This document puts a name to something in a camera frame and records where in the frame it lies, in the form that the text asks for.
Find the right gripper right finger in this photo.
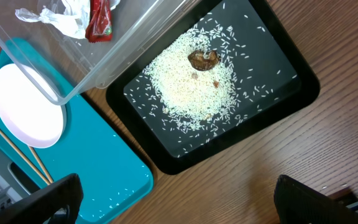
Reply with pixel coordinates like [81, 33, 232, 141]
[273, 175, 358, 224]

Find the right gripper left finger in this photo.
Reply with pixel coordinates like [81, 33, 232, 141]
[0, 174, 83, 223]

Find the wooden chopstick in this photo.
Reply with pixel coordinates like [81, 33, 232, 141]
[0, 130, 52, 185]
[28, 146, 53, 183]

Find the large white plate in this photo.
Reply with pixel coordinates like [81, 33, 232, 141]
[0, 63, 67, 149]

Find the pile of white rice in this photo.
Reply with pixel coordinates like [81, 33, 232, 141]
[123, 2, 298, 158]

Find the brown food piece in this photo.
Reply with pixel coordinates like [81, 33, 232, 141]
[188, 50, 221, 72]

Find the red snack wrapper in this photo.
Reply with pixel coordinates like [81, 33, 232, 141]
[85, 0, 112, 43]

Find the white tissue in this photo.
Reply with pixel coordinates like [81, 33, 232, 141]
[109, 0, 121, 11]
[15, 0, 91, 39]

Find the clear plastic waste bin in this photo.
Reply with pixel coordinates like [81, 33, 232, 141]
[0, 0, 197, 105]

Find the teal plastic serving tray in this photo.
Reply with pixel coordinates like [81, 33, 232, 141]
[0, 38, 154, 223]

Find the black rectangular tray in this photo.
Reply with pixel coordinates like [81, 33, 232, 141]
[106, 1, 320, 175]

